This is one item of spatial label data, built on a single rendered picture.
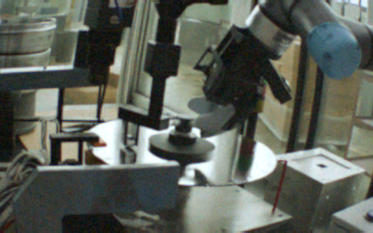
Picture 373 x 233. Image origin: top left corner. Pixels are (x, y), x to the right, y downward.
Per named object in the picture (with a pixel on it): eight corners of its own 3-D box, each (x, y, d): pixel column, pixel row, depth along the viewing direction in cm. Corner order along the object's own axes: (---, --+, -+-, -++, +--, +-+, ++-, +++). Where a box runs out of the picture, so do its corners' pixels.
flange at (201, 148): (162, 132, 95) (164, 119, 94) (222, 146, 91) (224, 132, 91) (136, 148, 84) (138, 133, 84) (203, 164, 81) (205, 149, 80)
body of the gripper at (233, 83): (189, 69, 80) (230, 14, 73) (234, 82, 84) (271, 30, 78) (204, 105, 75) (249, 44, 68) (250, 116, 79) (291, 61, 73)
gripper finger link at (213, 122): (176, 131, 83) (206, 89, 78) (207, 137, 86) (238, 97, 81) (181, 146, 81) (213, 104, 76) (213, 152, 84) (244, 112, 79)
